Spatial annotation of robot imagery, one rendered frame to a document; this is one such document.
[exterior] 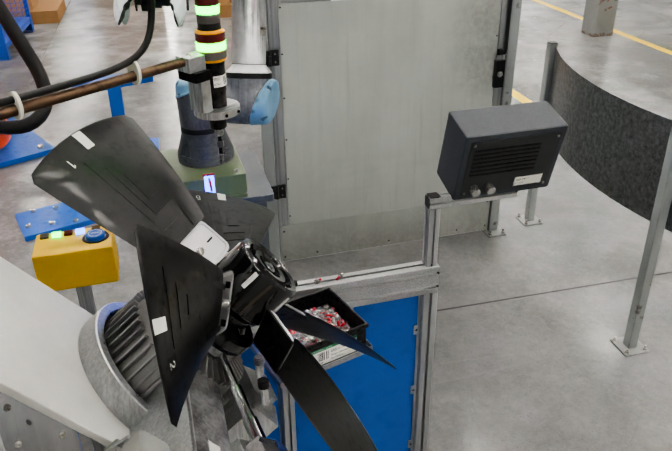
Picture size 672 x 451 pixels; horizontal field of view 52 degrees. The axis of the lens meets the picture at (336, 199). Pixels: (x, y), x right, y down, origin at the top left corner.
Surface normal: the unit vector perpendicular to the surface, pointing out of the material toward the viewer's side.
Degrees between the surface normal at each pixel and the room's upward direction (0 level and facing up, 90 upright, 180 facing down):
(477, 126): 15
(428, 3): 90
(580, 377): 0
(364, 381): 90
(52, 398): 50
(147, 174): 40
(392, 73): 90
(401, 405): 90
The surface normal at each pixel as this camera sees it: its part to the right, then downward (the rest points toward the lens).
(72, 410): 0.73, -0.68
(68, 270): 0.27, 0.44
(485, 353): -0.01, -0.89
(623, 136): -0.94, 0.16
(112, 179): 0.54, -0.45
